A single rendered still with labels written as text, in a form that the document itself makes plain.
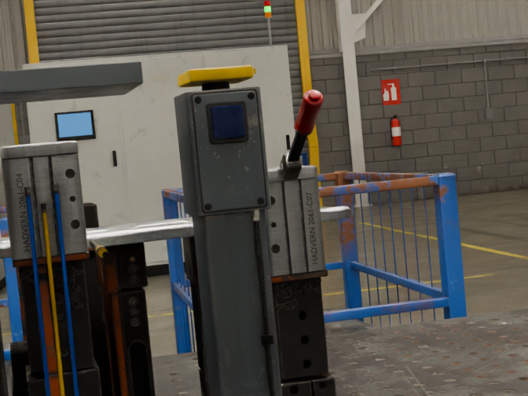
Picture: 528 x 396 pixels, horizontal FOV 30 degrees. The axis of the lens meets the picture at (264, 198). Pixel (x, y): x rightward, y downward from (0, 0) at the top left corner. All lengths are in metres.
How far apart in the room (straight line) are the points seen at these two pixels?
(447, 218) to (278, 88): 6.18
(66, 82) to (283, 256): 0.35
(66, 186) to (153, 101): 7.99
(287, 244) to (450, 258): 2.07
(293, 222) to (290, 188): 0.04
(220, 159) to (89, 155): 8.08
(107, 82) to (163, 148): 8.16
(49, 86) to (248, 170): 0.19
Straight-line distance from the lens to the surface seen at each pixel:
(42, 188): 1.02
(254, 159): 0.89
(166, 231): 1.15
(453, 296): 3.13
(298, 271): 1.07
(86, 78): 0.83
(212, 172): 0.88
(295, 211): 1.07
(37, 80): 0.83
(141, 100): 8.99
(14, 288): 2.95
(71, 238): 1.02
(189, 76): 0.89
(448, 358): 1.71
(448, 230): 3.11
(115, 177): 8.96
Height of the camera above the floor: 1.09
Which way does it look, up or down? 3 degrees down
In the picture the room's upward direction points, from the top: 5 degrees counter-clockwise
